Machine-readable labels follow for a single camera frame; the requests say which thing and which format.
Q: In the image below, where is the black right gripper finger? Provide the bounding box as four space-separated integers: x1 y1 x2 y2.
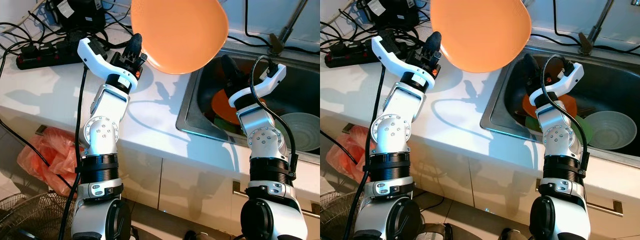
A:
221 53 245 96
522 52 544 94

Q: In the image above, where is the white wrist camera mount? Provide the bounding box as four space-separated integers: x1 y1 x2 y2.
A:
76 37 143 94
371 35 438 92
229 64 287 108
530 62 585 107

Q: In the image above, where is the large black power adapter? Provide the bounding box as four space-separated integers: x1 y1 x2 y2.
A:
47 0 107 33
357 0 420 30

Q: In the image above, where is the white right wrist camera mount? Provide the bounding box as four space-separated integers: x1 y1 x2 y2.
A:
530 62 585 107
229 64 287 108

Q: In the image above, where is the grey metal pot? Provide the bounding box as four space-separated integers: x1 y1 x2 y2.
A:
417 222 453 240

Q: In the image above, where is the wire fan grille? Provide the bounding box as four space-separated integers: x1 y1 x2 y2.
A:
0 192 76 240
320 190 373 236

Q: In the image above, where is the grey ribbed bowl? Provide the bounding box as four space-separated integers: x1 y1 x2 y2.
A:
582 111 638 151
277 112 321 153

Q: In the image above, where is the black power cable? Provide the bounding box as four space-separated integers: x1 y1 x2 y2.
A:
244 0 275 48
552 0 582 47

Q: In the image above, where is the orange bowl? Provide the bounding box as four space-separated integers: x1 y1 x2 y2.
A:
130 0 230 75
431 0 532 74

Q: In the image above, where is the stainless steel sink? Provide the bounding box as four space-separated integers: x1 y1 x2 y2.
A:
480 45 640 173
176 47 321 163

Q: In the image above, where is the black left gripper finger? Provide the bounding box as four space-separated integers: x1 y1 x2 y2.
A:
128 33 146 57
424 31 442 55

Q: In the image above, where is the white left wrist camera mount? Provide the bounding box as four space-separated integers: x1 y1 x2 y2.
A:
76 37 143 94
371 35 438 92

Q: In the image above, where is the black power strip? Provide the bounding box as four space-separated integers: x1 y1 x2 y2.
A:
16 42 86 71
325 40 386 68

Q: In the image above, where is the red plastic bag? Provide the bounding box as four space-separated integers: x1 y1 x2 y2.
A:
16 126 81 196
326 125 373 176

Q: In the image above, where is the metal faucet pipe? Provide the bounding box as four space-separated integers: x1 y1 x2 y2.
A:
578 0 616 56
268 0 309 56

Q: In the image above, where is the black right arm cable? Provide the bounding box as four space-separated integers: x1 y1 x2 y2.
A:
250 55 300 178
541 54 592 178

